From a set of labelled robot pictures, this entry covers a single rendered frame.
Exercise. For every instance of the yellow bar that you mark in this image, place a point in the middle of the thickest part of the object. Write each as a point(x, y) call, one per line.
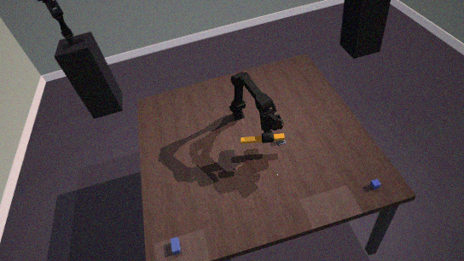
point(253, 139)

